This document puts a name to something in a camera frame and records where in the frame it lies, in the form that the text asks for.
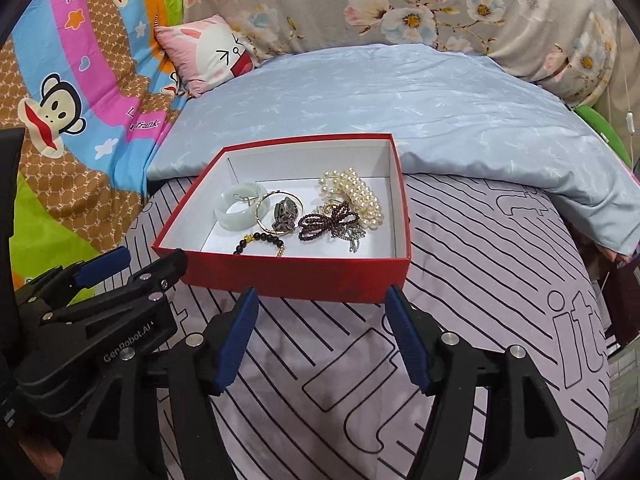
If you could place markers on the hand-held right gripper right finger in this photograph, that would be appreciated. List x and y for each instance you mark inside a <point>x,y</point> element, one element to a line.
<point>407,341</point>

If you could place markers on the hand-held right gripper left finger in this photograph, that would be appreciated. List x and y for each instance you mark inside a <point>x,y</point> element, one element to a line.
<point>237,331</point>

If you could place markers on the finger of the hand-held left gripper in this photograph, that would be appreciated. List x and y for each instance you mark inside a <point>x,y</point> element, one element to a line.
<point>102,265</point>
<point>160,272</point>

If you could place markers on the red jewelry box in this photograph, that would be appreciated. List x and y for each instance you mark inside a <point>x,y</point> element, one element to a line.
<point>350,280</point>

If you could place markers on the small silver earring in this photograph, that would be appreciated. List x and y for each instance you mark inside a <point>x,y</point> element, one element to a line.
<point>246,200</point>

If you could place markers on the thin gold hoop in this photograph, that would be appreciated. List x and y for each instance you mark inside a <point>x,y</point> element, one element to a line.
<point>258,211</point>

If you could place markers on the silver leaf brooch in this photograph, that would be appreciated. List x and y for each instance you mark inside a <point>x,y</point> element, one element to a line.
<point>352,238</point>

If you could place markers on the dark metal brooch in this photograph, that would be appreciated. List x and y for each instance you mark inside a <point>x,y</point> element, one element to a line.
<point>286,215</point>

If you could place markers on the pale green jade bangle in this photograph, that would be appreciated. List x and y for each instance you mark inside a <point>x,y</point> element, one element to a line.
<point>225,213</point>

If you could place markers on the cartoon monkey printed sheet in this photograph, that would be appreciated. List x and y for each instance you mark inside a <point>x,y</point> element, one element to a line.
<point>65,60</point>

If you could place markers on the dark wooden furniture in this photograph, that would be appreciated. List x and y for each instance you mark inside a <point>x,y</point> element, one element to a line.
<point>622,305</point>

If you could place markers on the pink rabbit pillow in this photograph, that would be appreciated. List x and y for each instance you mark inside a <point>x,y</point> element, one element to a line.
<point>205,55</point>

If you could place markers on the light blue quilt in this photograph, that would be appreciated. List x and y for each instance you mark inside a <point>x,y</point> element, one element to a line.
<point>400,100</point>

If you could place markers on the green round object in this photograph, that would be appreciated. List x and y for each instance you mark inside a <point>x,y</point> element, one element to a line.
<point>597,121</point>

